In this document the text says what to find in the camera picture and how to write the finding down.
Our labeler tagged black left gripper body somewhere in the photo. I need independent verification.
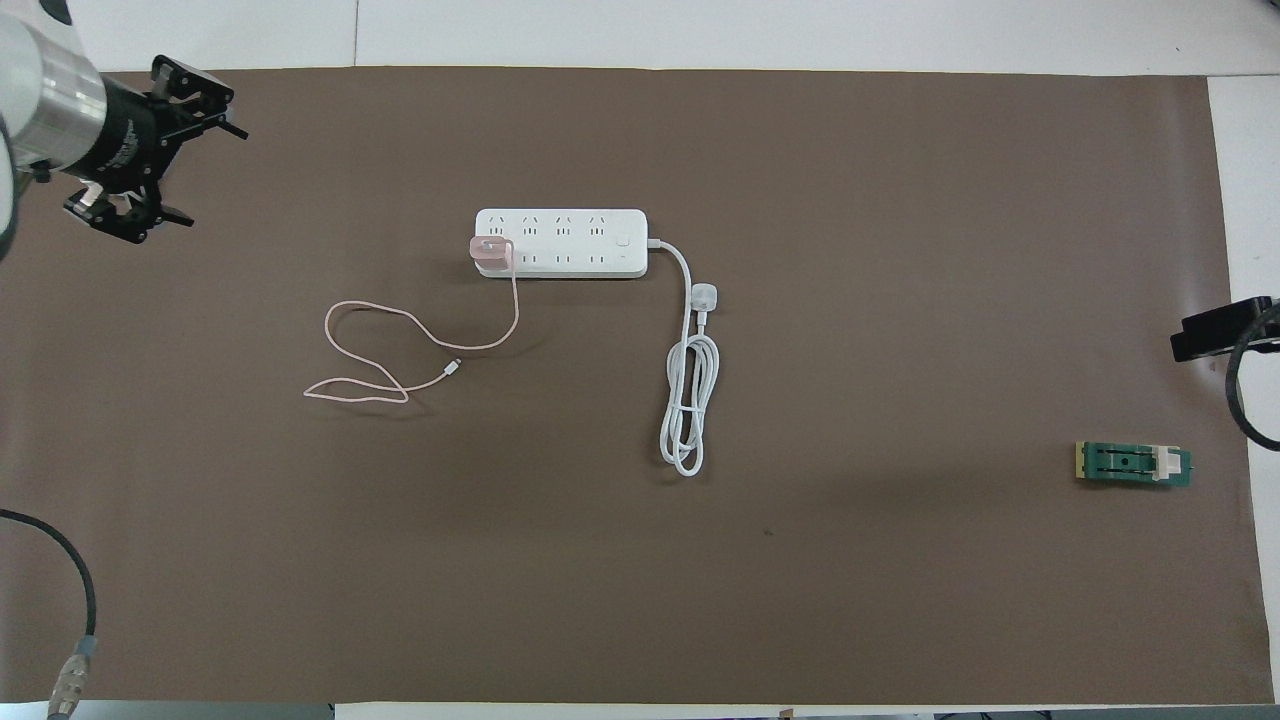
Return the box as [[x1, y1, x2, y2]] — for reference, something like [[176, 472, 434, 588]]
[[74, 74, 188, 198]]

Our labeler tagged pink charging cable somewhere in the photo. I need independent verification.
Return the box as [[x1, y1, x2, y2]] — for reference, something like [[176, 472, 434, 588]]
[[302, 264, 522, 406]]

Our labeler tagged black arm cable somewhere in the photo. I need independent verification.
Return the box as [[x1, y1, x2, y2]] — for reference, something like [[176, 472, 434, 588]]
[[0, 507, 100, 720], [1224, 300, 1280, 452]]

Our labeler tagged white power strip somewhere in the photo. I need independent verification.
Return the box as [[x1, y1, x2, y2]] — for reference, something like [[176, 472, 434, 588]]
[[472, 207, 650, 280]]

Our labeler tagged white power strip cord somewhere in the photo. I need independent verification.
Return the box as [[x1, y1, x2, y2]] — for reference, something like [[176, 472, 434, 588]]
[[647, 237, 721, 478]]

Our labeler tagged brown table mat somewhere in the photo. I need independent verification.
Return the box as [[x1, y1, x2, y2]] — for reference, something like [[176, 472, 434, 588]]
[[0, 66, 1276, 706]]

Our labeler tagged pink charger adapter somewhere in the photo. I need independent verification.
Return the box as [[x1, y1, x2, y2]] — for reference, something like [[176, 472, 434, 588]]
[[468, 234, 517, 272]]

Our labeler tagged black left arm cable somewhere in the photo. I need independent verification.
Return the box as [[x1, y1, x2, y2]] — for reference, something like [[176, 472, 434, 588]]
[[0, 507, 100, 720]]

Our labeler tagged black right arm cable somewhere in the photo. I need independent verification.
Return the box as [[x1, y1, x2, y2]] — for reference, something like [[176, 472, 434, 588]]
[[1224, 300, 1280, 452]]

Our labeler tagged green rectangular block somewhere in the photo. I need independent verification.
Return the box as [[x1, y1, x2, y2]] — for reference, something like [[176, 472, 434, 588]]
[[1075, 441, 1194, 490]]

